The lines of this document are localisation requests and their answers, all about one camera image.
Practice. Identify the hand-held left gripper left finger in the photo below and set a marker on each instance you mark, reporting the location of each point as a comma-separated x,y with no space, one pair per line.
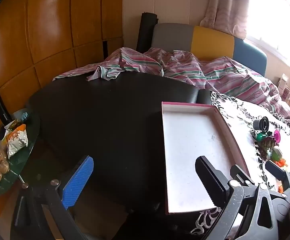
77,180

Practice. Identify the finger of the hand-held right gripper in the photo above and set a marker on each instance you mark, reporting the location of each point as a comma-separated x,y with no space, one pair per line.
241,176
274,170

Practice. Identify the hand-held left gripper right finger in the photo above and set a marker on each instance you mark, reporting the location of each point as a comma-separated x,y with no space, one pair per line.
210,180

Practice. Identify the orange cube blocks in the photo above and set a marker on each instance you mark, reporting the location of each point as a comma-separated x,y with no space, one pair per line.
281,163

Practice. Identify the white green plug-in repellent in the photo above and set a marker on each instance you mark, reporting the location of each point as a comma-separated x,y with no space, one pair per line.
276,153

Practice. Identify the small orange toy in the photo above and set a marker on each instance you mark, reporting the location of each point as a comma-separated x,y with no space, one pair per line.
281,188

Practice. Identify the dark brown toy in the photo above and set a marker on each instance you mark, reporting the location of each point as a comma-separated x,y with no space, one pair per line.
266,146

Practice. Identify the magenta plastic spool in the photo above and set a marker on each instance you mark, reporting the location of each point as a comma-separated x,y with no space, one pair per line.
276,136

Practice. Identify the green plastic toy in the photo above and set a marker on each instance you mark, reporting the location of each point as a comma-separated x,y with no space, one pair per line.
260,137

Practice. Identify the pink-rimmed white box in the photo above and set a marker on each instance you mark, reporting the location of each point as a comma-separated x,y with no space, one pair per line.
192,142

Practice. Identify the black plastic cylinder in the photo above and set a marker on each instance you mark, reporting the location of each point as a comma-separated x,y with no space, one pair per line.
261,124

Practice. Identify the white floral tablecloth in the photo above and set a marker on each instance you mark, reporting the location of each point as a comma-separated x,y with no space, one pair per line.
239,115

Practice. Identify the round glass side table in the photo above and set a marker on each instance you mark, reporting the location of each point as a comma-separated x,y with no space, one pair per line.
31,132

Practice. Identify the orange white snack bag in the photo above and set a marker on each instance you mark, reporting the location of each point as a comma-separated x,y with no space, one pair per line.
16,140

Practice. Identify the purple carton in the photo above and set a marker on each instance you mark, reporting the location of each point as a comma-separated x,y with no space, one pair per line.
287,93

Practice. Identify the teal plastic item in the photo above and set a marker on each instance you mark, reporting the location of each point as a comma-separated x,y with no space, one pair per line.
24,116

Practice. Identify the tall white carton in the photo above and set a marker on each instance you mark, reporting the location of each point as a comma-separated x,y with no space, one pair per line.
283,81

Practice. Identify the pink striped blanket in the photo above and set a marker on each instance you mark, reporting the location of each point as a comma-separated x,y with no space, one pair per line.
185,67

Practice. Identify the grey yellow blue headboard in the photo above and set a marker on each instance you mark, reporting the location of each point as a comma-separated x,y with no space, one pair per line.
210,42

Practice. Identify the window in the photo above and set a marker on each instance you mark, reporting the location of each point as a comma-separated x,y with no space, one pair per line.
272,17

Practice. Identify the wooden wardrobe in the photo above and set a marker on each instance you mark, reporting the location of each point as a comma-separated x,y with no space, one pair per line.
47,30

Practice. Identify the black rolled mat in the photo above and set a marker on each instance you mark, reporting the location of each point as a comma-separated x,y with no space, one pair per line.
146,32

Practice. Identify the pink curtain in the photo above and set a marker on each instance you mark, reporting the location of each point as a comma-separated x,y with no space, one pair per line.
225,5

